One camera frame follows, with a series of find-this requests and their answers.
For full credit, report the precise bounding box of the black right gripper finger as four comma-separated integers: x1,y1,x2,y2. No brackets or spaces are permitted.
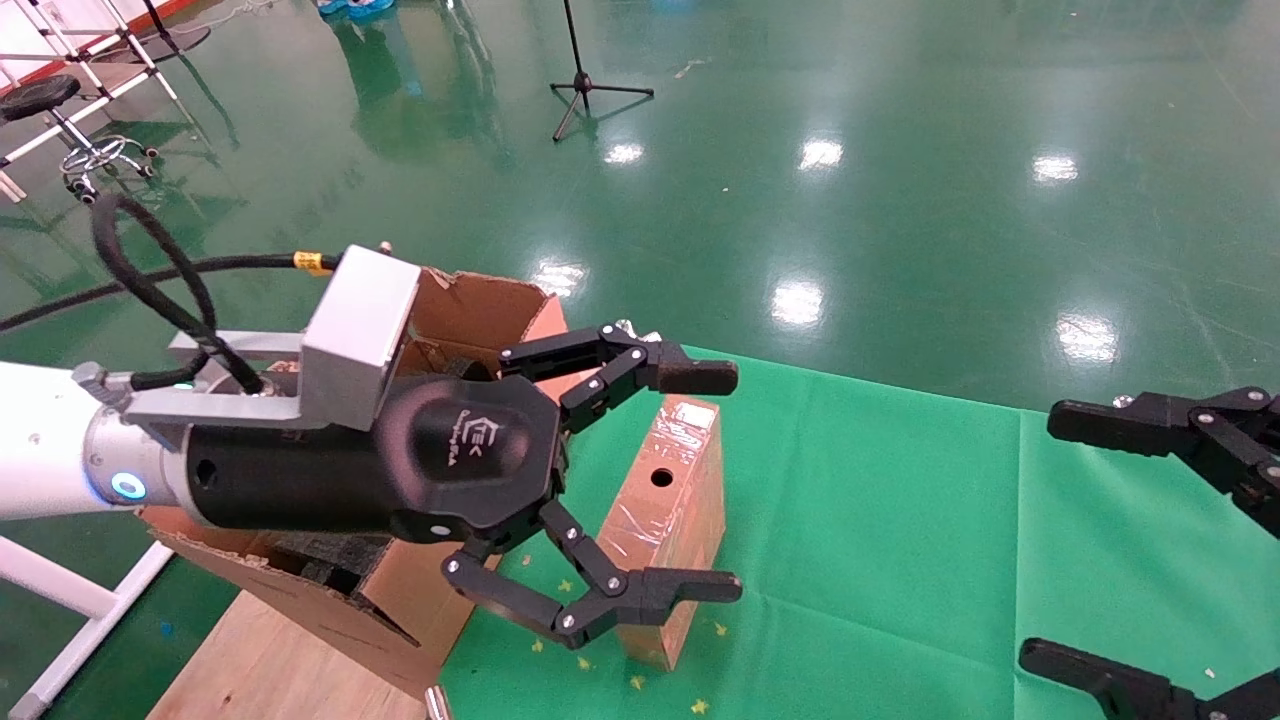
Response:
1047,386,1280,536
1019,637,1280,720

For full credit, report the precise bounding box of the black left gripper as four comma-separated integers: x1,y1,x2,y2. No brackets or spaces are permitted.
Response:
183,322,744,651

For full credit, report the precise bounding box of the small taped cardboard box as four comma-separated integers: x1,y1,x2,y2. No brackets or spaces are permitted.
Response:
597,395,728,673

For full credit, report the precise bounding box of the large open cardboard carton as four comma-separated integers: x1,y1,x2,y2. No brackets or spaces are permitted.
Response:
140,265,571,701

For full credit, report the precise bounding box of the green table cloth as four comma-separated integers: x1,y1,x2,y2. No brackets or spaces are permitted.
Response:
437,345,1280,720

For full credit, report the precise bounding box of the black foam padding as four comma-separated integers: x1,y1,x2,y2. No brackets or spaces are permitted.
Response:
265,535,396,601

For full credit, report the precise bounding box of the black tripod stand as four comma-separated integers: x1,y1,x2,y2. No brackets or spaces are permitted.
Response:
550,0,656,143

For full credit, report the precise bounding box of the white tube rack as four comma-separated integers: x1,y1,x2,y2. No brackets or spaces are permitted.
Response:
0,0,183,201

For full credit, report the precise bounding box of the black round stool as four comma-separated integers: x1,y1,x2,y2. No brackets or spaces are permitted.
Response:
0,74,161,206

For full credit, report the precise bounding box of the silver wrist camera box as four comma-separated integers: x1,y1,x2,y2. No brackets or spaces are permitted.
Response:
125,245,423,433

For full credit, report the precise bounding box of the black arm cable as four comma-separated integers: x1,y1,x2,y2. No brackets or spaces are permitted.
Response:
0,193,346,393

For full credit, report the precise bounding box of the white table leg frame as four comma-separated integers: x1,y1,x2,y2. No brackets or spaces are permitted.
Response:
0,535,176,720

